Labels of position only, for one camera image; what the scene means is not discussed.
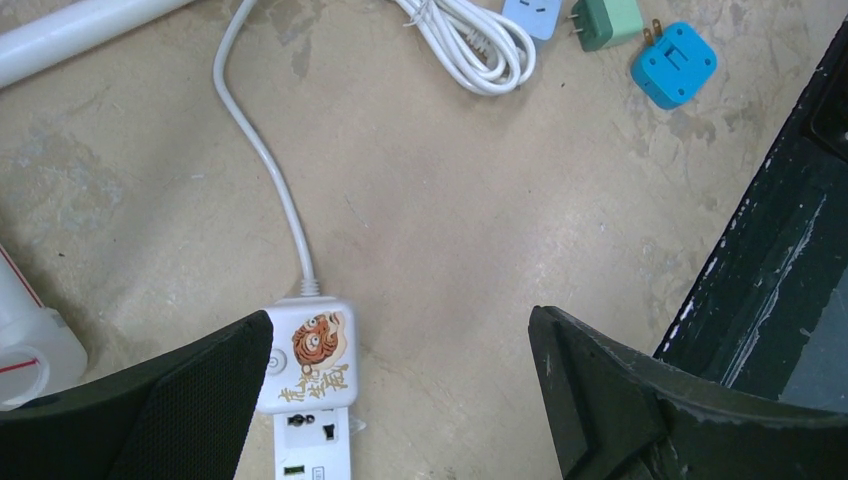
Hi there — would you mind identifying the white cube plug adapter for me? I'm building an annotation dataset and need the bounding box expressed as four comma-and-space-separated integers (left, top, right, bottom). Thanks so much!
256, 296, 359, 415

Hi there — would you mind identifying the white PVC pipe frame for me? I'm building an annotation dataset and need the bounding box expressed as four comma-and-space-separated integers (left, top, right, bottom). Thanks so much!
1, 1, 182, 411

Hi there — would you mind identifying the white USB power strip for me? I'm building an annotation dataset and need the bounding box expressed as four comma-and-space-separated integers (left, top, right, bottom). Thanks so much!
273, 407, 353, 480

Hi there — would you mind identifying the blue flat plug adapter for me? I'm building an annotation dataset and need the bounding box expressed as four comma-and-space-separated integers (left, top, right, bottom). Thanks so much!
630, 19, 718, 110

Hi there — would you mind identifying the green plug adapter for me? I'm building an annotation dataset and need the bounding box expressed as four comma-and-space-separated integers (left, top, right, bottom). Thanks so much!
567, 0, 644, 52

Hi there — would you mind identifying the light blue power strip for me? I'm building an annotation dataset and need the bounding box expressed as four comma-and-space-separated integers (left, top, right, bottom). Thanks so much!
501, 0, 563, 42

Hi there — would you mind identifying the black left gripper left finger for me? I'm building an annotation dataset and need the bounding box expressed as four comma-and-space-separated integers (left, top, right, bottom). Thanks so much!
1, 311, 273, 479

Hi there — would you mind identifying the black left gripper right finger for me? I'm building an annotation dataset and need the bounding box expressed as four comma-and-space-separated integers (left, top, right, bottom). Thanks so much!
528, 306, 847, 479

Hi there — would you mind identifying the white power strip cable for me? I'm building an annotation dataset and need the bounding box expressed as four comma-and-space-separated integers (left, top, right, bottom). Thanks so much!
211, 0, 538, 298

